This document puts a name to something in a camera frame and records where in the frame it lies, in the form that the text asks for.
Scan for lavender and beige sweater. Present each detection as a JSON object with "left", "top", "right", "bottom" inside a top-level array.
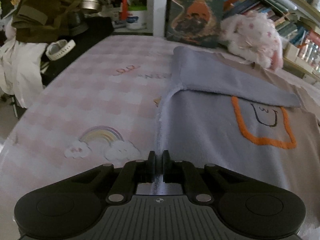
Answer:
[{"left": 157, "top": 47, "right": 319, "bottom": 239}]

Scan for pink checkered cartoon desk mat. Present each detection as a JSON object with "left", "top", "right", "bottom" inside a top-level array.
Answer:
[{"left": 0, "top": 34, "right": 320, "bottom": 240}]

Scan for white cloth pile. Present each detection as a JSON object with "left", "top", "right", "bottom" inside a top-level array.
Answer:
[{"left": 1, "top": 21, "right": 48, "bottom": 108}]

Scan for white wrist watch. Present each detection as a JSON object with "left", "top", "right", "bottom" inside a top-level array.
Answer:
[{"left": 46, "top": 40, "right": 76, "bottom": 61}]

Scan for pink white plush bunny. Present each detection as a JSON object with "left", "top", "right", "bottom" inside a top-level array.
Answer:
[{"left": 220, "top": 10, "right": 284, "bottom": 71}]

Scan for white plastic jar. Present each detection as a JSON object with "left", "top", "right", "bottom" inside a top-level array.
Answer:
[{"left": 126, "top": 5, "right": 147, "bottom": 30}]

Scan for red white bottle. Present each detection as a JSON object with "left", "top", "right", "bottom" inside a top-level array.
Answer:
[{"left": 120, "top": 0, "right": 128, "bottom": 21}]

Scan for Harry Potter book box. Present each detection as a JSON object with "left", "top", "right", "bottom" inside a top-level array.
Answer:
[{"left": 165, "top": 0, "right": 224, "bottom": 48}]

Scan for metal tin bowl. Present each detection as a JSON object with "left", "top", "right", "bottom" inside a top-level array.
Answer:
[{"left": 80, "top": 0, "right": 102, "bottom": 12}]

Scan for olive green jacket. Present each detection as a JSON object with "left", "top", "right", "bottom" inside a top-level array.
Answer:
[{"left": 11, "top": 0, "right": 81, "bottom": 43}]

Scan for white metal wooden bookshelf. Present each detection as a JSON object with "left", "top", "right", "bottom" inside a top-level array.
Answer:
[{"left": 152, "top": 0, "right": 320, "bottom": 81}]

